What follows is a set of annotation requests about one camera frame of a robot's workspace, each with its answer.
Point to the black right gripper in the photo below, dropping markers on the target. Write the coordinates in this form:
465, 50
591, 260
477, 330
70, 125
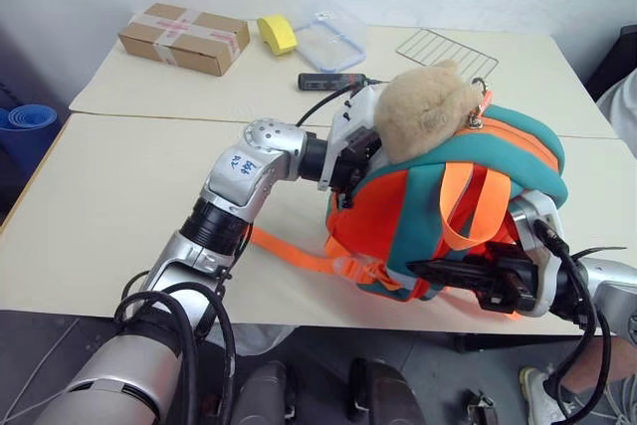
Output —
507, 280

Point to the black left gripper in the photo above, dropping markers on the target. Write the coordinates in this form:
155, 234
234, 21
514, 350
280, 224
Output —
359, 153

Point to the orange and teal backpack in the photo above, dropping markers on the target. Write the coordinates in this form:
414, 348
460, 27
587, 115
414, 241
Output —
378, 201

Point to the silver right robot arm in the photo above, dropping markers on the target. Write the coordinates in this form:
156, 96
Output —
609, 283

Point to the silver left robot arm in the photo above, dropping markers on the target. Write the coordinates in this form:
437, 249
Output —
239, 173

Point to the taped brown cardboard box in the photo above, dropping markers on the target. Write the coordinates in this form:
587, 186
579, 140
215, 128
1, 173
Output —
184, 39

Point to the black power strip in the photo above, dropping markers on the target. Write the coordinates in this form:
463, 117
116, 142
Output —
328, 80

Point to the dark rounded shape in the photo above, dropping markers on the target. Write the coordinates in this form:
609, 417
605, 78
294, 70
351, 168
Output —
264, 395
383, 395

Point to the small black floor object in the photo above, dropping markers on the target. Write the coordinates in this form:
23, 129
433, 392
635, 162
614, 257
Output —
480, 410

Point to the clear plastic bag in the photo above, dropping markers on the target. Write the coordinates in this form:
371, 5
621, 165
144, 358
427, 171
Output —
259, 338

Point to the yellow sponge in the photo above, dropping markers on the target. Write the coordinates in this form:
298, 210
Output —
278, 36

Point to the person's bare leg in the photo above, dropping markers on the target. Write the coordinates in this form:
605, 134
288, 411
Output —
609, 360

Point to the clear plastic container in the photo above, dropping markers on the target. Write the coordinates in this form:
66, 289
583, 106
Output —
338, 14

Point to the person in white shirt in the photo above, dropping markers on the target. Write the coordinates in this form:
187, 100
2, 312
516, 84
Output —
622, 106

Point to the black chair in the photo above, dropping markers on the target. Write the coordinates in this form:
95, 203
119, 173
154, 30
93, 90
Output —
614, 62

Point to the blue rolled yoga mat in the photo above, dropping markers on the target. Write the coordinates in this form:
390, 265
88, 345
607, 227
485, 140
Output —
25, 126

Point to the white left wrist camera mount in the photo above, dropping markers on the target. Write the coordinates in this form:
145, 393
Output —
349, 119

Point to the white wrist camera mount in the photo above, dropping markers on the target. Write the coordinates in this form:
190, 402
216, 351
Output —
540, 251
349, 119

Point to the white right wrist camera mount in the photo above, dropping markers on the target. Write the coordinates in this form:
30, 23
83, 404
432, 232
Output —
540, 251

